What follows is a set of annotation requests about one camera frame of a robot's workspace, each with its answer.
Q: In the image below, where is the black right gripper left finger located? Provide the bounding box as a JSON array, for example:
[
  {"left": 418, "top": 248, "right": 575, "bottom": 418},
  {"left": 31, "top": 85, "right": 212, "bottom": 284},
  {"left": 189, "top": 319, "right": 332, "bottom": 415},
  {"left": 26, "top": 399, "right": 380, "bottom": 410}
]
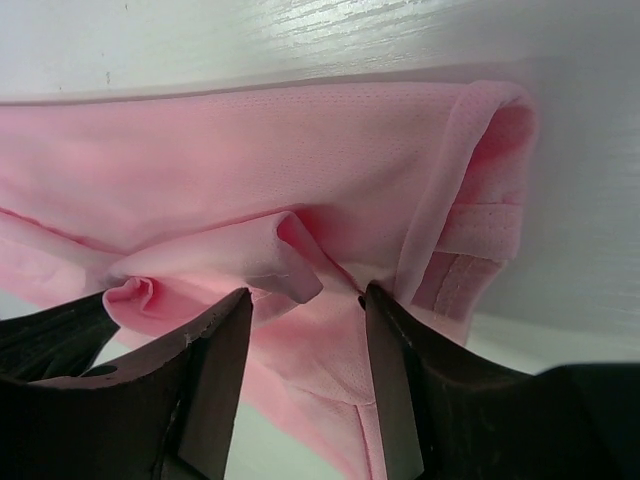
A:
[{"left": 1, "top": 289, "right": 252, "bottom": 479}]

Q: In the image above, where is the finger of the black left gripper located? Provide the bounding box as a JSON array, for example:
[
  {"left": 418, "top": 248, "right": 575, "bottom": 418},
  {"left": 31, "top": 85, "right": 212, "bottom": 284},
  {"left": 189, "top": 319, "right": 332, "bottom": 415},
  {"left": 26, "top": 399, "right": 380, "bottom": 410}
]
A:
[{"left": 1, "top": 293, "right": 120, "bottom": 382}]

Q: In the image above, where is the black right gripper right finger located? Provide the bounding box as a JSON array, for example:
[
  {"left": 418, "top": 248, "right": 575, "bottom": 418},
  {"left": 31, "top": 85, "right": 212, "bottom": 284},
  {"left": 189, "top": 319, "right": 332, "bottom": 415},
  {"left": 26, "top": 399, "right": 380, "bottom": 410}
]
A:
[{"left": 364, "top": 284, "right": 639, "bottom": 479}]

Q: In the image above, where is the pink t shirt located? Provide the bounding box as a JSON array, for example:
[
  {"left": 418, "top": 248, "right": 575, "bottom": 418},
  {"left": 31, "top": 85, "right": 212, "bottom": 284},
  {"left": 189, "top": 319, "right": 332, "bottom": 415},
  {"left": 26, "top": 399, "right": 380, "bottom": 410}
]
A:
[{"left": 1, "top": 81, "right": 538, "bottom": 479}]

